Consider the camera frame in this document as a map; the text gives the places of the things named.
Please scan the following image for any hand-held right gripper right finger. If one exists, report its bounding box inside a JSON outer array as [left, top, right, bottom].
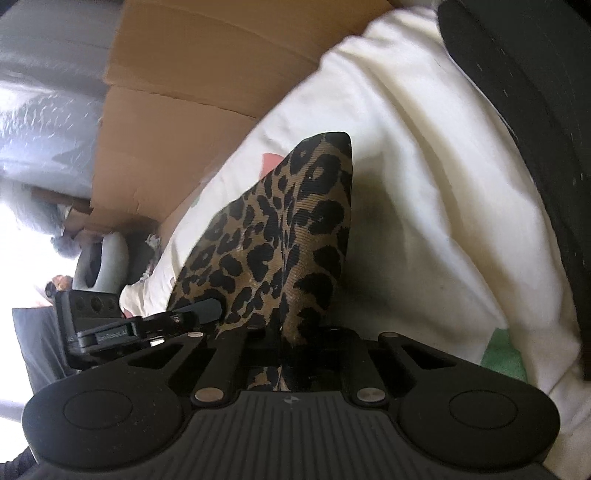
[[295, 325, 455, 407]]

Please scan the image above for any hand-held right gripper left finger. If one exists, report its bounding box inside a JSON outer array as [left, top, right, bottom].
[[127, 325, 284, 407]]

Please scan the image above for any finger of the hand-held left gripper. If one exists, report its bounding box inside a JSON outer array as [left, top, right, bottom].
[[173, 298, 222, 326]]

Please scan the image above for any leopard print garment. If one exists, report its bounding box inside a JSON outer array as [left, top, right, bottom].
[[166, 131, 354, 393]]

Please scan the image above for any stuffed toy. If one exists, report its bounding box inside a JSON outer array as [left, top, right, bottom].
[[46, 274, 77, 296]]

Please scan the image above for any grey U-shaped pillow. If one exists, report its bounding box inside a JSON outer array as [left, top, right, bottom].
[[74, 231, 130, 294]]

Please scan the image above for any dark grey cushion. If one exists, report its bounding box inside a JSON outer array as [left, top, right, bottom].
[[11, 307, 70, 388]]

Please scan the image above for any small cardboard box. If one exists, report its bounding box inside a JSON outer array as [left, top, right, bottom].
[[60, 203, 160, 241]]

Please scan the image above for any clear plastic bag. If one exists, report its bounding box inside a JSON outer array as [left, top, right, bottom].
[[0, 180, 88, 259]]

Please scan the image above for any white bed sheet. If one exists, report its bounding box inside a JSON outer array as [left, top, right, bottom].
[[120, 7, 591, 480]]

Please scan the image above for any brown cardboard sheet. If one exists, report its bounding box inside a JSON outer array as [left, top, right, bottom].
[[90, 0, 407, 232]]

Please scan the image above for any dark cloth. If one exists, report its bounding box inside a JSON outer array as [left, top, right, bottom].
[[436, 0, 591, 370]]

